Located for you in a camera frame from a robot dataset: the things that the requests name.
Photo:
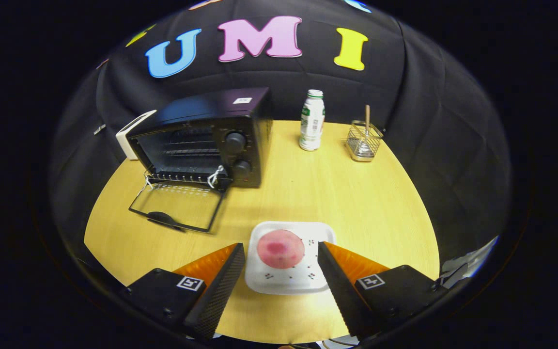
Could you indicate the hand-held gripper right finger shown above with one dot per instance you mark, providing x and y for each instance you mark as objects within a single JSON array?
[{"x": 342, "y": 291}]

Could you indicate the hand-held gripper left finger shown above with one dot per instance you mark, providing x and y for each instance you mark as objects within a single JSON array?
[{"x": 218, "y": 295}]

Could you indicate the black backdrop cloth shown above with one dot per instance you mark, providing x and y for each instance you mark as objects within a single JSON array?
[{"x": 429, "y": 97}]

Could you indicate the wooden stick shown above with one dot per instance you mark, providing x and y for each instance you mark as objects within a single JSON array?
[{"x": 367, "y": 118}]

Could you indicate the silver clip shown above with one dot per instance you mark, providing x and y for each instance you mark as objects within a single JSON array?
[{"x": 99, "y": 129}]

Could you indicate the white square plate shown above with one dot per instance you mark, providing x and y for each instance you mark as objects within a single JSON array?
[{"x": 288, "y": 281}]

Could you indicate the black toaster oven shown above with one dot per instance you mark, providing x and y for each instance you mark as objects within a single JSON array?
[{"x": 255, "y": 140}]

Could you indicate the red clip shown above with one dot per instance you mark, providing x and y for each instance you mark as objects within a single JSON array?
[{"x": 102, "y": 63}]

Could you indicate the white pop-up toaster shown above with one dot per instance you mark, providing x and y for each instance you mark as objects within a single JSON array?
[{"x": 126, "y": 139}]

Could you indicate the white plastic bottle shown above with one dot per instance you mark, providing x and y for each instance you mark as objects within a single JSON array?
[{"x": 312, "y": 121}]

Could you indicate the round pink food slice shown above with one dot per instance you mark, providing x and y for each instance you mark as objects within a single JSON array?
[{"x": 280, "y": 248}]

